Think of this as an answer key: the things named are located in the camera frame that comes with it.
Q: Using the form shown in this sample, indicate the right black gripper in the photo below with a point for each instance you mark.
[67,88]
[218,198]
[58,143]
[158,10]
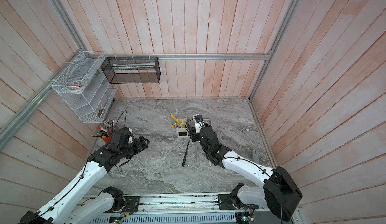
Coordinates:
[194,136]

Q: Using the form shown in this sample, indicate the yellow toothbrush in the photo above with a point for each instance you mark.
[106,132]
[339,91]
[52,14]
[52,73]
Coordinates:
[174,118]

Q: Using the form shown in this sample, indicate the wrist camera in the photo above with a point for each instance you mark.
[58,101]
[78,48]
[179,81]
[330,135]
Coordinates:
[127,135]
[199,123]

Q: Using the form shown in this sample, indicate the white wire mesh shelf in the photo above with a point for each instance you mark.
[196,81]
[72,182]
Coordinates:
[85,90]

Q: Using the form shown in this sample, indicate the black wire mesh basket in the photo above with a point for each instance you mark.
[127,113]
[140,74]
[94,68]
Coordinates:
[131,70]

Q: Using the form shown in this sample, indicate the grey flat block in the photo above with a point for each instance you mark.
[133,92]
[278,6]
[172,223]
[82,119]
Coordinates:
[255,156]

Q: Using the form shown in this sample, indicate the red pencil cup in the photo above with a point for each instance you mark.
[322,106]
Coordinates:
[106,138]

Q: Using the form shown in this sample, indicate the black toothbrush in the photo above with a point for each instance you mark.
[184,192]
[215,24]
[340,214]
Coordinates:
[185,154]

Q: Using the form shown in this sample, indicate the tape roll on shelf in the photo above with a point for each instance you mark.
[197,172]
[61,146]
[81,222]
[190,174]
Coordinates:
[76,85]

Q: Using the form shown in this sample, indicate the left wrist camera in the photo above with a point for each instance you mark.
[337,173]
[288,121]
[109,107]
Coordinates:
[127,135]

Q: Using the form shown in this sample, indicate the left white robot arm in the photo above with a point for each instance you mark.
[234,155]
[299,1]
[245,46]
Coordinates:
[62,208]

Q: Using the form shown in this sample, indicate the grey green toothbrush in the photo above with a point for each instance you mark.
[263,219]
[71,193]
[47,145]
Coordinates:
[197,155]

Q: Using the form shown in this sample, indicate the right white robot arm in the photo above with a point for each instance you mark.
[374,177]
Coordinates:
[275,188]

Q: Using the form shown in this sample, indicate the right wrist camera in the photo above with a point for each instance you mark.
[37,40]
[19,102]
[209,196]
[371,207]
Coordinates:
[199,123]

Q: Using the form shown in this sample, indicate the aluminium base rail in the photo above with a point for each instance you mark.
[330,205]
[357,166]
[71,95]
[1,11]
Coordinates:
[188,208]

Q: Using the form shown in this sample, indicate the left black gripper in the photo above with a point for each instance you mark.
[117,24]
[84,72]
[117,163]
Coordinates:
[139,147]

